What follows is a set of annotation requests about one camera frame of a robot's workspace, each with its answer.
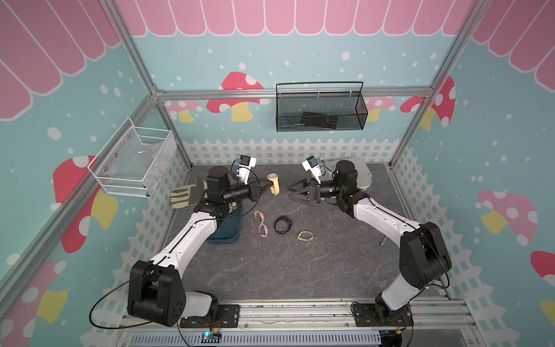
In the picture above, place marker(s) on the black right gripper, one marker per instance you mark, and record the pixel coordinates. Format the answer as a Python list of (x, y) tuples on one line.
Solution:
[(306, 194)]

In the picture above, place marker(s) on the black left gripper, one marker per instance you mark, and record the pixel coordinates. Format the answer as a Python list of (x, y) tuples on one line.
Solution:
[(256, 191)]

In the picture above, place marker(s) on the black watch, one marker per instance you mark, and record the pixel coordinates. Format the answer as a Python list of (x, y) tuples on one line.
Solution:
[(283, 225)]

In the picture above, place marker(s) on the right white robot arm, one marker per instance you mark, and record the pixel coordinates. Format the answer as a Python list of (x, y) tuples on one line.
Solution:
[(423, 256)]

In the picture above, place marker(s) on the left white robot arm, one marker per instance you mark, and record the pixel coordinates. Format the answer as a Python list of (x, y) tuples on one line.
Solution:
[(156, 292)]

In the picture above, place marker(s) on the translucent white storage box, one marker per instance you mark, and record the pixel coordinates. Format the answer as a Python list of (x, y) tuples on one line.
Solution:
[(362, 173)]

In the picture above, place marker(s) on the teal plastic tray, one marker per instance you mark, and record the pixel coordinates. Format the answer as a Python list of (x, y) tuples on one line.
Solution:
[(229, 230)]

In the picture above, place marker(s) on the black item in basket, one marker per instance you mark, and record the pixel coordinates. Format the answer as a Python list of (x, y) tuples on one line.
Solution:
[(310, 119)]

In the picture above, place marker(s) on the beige work glove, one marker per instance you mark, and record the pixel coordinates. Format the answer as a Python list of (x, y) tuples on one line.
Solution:
[(188, 195)]

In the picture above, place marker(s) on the green circuit board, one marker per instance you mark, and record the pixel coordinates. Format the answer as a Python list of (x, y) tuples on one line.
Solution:
[(211, 338)]

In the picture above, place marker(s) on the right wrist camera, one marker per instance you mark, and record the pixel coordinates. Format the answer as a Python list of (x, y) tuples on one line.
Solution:
[(316, 166)]

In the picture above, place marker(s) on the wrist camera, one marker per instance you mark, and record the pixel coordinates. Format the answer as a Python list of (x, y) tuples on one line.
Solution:
[(245, 165), (316, 166)]

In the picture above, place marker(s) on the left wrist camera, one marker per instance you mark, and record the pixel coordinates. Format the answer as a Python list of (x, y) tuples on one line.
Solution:
[(245, 165)]

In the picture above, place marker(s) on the black wire wall basket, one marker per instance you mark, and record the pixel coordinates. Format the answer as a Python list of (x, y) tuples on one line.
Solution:
[(342, 99)]

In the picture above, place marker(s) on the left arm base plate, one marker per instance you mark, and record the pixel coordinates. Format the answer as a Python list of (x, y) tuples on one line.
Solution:
[(224, 316)]

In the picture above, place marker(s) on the white wire wall basket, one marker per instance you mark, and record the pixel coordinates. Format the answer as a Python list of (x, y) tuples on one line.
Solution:
[(134, 161)]

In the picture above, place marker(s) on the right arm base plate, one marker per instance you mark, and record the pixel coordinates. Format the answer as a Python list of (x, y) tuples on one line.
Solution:
[(379, 315)]

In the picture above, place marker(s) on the grey cable duct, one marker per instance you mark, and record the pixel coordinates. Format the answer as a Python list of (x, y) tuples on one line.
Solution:
[(262, 338)]

